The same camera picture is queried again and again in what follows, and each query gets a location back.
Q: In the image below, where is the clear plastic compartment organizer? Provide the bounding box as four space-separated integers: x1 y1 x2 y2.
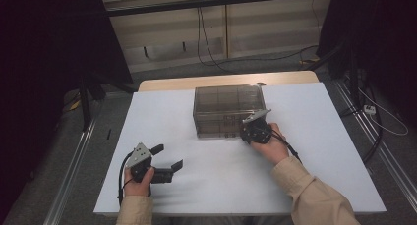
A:
196 130 246 141

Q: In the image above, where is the person's left hand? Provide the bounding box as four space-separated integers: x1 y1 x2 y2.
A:
123 166 156 197

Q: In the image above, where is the hand-held gripper black cable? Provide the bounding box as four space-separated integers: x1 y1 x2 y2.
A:
269 129 303 164
116 151 136 207

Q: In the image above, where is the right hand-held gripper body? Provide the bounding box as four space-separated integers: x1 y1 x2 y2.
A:
239 108 274 146

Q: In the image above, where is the left hand-held gripper black cable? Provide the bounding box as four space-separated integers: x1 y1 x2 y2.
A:
116 151 136 207

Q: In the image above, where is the person's right hand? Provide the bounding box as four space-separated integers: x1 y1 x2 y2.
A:
250 122 290 167

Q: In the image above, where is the thin white cable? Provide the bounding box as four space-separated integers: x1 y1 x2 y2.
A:
357 86 410 137

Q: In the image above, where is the thick black floor cable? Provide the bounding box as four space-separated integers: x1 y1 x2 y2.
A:
340 67 384 164

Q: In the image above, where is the aluminium floor rail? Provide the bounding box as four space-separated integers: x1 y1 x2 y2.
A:
41 116 100 225
331 78 417 204

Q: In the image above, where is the light wooden table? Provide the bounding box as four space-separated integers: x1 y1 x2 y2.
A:
137 70 321 93

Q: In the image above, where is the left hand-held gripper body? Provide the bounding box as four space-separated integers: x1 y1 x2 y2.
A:
125 141 175 186

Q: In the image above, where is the right hand-held gripper black cable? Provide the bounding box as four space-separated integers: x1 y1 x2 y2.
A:
269 129 303 164

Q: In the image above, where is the black horizontal bar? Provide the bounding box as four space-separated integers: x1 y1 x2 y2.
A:
105 0 333 18

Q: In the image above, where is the black stand leg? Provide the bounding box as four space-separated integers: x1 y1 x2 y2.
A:
78 76 94 132

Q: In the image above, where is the black curtain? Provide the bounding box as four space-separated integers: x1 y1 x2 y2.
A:
0 0 134 219
316 0 417 125

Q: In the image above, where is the smoky clear plastic drawer box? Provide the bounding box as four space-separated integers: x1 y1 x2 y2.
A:
192 84 268 141

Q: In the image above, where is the long black hanging cable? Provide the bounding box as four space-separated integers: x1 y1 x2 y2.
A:
196 7 320 75

